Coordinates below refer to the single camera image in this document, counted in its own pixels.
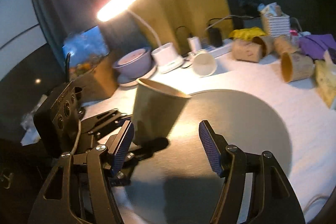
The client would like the white phone charger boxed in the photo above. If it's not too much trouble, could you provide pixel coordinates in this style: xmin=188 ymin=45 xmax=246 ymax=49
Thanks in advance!
xmin=187 ymin=36 xmax=202 ymax=53

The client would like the printed brown cup left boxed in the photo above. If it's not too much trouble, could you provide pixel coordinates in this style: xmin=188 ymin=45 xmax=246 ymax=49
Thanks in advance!
xmin=232 ymin=39 xmax=262 ymax=63

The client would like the yellow tissue box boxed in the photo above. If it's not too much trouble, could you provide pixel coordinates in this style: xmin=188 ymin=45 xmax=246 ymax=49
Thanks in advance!
xmin=315 ymin=48 xmax=335 ymax=110

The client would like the white plastic basket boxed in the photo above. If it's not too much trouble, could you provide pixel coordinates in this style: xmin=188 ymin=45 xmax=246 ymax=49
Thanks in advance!
xmin=261 ymin=13 xmax=290 ymax=38

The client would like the white power strip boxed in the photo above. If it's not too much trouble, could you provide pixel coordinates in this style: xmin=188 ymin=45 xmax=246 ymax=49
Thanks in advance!
xmin=187 ymin=38 xmax=233 ymax=58

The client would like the printed brown cup front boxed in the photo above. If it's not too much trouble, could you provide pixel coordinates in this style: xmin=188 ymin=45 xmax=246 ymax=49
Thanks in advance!
xmin=281 ymin=52 xmax=314 ymax=83

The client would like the black cable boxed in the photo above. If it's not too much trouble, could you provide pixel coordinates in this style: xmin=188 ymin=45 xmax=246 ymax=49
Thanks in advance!
xmin=175 ymin=25 xmax=194 ymax=57

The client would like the black power adapter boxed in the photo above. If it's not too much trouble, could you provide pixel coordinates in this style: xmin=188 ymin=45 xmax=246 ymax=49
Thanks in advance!
xmin=208 ymin=27 xmax=223 ymax=47

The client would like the purple cloth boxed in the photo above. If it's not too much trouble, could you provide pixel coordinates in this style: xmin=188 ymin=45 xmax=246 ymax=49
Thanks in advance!
xmin=298 ymin=34 xmax=336 ymax=59

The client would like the white paper cup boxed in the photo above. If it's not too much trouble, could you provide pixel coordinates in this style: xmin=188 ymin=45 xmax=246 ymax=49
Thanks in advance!
xmin=192 ymin=50 xmax=217 ymax=77

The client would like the plain brown paper cup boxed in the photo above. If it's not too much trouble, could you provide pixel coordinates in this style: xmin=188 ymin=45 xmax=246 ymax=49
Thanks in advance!
xmin=131 ymin=78 xmax=191 ymax=145

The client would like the white lace tablecloth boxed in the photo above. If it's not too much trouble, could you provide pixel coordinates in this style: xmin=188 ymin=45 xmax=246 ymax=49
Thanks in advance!
xmin=20 ymin=51 xmax=336 ymax=224

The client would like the round grey mat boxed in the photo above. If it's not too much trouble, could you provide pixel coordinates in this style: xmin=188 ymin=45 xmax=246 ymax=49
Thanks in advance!
xmin=126 ymin=90 xmax=292 ymax=223

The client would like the printed brown cup right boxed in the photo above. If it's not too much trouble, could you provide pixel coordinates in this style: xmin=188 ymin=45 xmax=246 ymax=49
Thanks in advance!
xmin=274 ymin=34 xmax=299 ymax=56

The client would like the purple bowl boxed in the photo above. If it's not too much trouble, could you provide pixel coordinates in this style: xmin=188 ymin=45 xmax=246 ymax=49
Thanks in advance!
xmin=113 ymin=47 xmax=152 ymax=79

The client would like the printed brown cup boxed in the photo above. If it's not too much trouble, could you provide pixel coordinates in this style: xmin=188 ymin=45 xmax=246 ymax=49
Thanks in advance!
xmin=274 ymin=34 xmax=299 ymax=56
xmin=281 ymin=52 xmax=314 ymax=83
xmin=232 ymin=39 xmax=262 ymax=63

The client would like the white plate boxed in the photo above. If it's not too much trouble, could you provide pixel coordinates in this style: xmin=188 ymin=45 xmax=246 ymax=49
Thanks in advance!
xmin=116 ymin=66 xmax=158 ymax=87

